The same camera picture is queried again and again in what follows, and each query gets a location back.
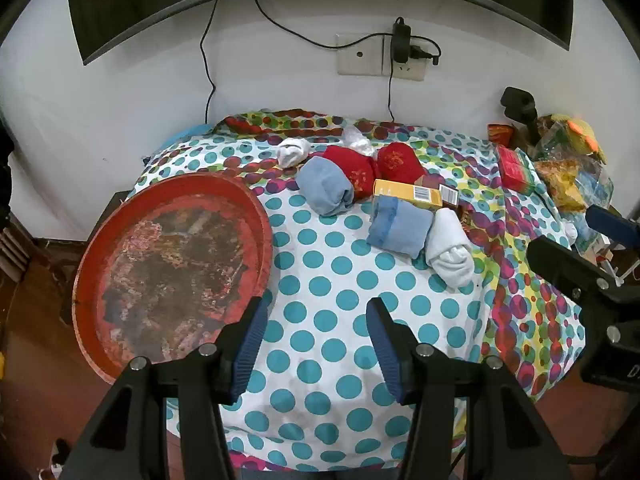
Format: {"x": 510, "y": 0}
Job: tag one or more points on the black power adapter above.
{"x": 401, "y": 40}

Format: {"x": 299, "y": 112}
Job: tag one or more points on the pile of snack packets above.
{"x": 570, "y": 180}

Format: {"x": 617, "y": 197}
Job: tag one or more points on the yellow cardboard box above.
{"x": 400, "y": 190}

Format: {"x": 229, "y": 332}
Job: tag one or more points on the light blue sock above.
{"x": 397, "y": 227}
{"x": 322, "y": 185}

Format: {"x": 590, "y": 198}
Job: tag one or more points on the red sock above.
{"x": 400, "y": 162}
{"x": 350, "y": 167}

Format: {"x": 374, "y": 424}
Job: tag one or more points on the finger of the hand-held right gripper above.
{"x": 612, "y": 227}
{"x": 565, "y": 265}

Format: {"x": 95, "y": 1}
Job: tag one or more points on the orange red snack bag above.
{"x": 500, "y": 134}

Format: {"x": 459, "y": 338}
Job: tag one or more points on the clear plastic bag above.
{"x": 359, "y": 141}

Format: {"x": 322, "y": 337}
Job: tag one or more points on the large white sock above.
{"x": 450, "y": 255}

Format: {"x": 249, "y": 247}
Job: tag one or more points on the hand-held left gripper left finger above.
{"x": 249, "y": 347}

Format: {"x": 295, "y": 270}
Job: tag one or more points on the polka dot tablecloth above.
{"x": 320, "y": 260}

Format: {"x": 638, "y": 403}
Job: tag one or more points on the small white sock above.
{"x": 292, "y": 152}

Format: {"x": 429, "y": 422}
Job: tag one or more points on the beige wall socket plate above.
{"x": 415, "y": 72}
{"x": 350, "y": 65}

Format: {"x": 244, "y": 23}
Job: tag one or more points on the round red tray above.
{"x": 165, "y": 270}

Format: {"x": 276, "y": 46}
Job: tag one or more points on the black wall plug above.
{"x": 422, "y": 52}

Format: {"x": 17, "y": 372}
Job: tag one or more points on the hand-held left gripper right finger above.
{"x": 385, "y": 352}

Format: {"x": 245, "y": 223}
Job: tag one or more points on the black television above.
{"x": 150, "y": 0}

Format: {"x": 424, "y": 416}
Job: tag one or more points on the light blue cloth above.
{"x": 197, "y": 130}

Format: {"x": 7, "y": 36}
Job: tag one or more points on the red and green box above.
{"x": 515, "y": 167}

